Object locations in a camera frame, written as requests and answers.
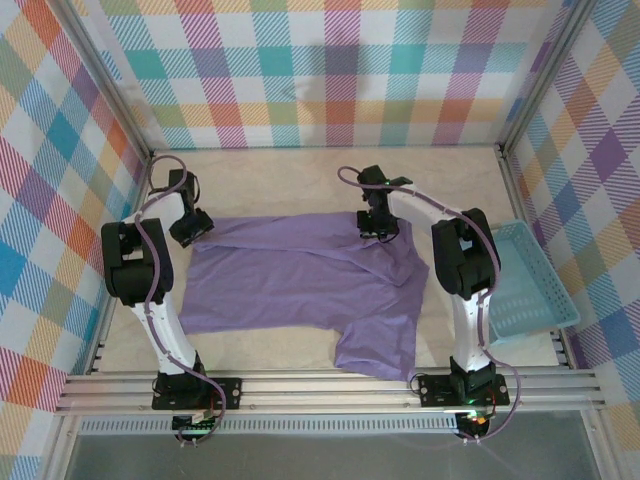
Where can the purple t-shirt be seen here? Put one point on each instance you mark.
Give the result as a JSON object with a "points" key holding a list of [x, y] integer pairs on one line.
{"points": [[300, 285]]}

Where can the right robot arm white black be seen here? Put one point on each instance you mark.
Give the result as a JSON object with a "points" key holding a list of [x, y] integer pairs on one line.
{"points": [[425, 205]]}

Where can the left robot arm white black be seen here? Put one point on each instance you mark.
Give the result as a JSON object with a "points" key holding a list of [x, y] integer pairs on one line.
{"points": [[165, 330]]}

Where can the light blue plastic basket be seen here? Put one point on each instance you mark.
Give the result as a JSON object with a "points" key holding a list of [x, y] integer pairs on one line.
{"points": [[540, 285]]}

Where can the small electronics board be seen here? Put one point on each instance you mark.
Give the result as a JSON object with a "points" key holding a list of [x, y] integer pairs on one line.
{"points": [[192, 424], [475, 421]]}

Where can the aluminium frame post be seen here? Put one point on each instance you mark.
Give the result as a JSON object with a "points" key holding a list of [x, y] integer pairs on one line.
{"points": [[107, 80], [546, 75]]}

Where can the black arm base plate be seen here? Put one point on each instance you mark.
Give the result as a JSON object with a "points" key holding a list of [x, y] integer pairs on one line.
{"points": [[435, 392], [235, 395]]}

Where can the aluminium mounting rail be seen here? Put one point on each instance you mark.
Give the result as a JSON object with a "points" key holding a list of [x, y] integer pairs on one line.
{"points": [[325, 392]]}

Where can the aluminium frame leg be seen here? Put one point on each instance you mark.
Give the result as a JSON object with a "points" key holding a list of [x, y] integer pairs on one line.
{"points": [[600, 450], [60, 450]]}

